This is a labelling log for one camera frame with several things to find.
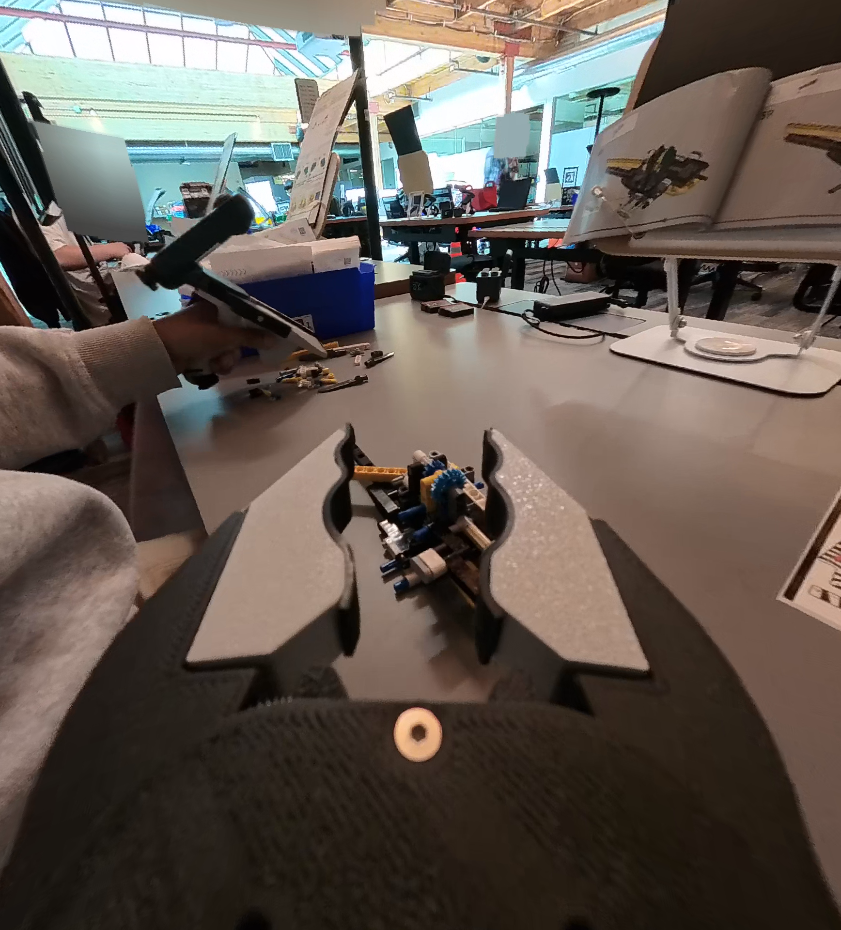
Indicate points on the large dark screen panel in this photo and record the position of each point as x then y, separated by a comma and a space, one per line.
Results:
755, 43

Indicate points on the open lego instruction booklet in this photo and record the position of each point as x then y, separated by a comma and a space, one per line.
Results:
682, 167

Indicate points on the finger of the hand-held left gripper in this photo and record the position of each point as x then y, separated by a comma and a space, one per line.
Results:
286, 349

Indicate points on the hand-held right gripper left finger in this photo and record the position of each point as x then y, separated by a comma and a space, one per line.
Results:
275, 581

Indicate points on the black charger box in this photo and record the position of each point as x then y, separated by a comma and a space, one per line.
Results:
429, 280

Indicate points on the wooden office desks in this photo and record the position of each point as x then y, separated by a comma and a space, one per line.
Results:
508, 221

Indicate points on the black desk device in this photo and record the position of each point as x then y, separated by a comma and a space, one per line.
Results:
493, 285

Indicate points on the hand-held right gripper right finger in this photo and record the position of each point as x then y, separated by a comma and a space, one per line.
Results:
558, 581

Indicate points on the person's left hand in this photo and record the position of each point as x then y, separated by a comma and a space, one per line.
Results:
210, 341

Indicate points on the lego vehicle chassis assembly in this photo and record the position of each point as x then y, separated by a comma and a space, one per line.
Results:
428, 523

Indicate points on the black hanging jacket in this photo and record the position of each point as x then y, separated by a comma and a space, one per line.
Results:
17, 261

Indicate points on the scattered loose lego pieces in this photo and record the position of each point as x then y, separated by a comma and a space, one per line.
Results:
311, 370

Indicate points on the blue plastic storage bin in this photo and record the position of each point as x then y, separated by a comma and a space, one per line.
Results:
319, 298

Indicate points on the white cardboard boxes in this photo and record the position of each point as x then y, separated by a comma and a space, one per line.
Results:
282, 254

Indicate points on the black white hanging panel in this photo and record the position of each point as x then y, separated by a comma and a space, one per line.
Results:
409, 145

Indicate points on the black power brick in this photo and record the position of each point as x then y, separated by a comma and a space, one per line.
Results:
573, 305

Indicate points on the small dark flat box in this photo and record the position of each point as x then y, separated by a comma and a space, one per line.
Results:
433, 306
457, 310

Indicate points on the black steel column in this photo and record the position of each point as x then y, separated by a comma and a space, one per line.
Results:
364, 145

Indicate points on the silver monitor stand base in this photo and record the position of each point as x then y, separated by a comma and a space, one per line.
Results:
755, 363

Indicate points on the white printed display board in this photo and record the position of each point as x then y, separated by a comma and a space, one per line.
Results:
322, 145

